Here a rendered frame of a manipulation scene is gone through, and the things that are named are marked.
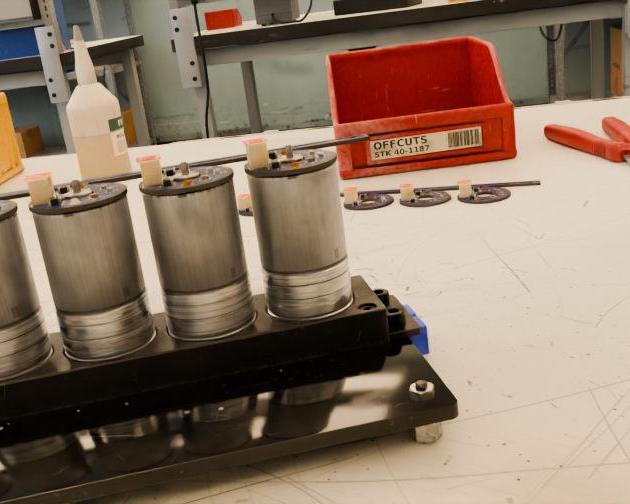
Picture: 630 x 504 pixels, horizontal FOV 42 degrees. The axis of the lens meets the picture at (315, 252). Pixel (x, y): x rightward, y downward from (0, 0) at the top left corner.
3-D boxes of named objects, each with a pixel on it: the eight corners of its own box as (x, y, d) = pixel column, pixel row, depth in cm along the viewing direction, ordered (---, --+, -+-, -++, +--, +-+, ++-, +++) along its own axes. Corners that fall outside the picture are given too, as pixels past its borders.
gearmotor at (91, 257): (162, 380, 22) (123, 193, 20) (68, 398, 21) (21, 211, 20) (161, 344, 24) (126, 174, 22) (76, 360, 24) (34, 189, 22)
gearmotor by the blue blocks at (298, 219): (366, 339, 23) (344, 157, 21) (278, 356, 22) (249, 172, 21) (345, 308, 25) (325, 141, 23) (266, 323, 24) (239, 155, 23)
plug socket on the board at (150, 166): (173, 183, 21) (168, 157, 21) (140, 188, 21) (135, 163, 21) (172, 177, 22) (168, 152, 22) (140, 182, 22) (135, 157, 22)
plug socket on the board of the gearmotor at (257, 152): (280, 165, 22) (276, 140, 21) (247, 170, 21) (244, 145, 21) (275, 159, 22) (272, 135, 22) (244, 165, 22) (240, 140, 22)
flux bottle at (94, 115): (142, 173, 55) (112, 20, 52) (98, 186, 53) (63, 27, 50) (116, 169, 57) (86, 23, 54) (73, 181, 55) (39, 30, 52)
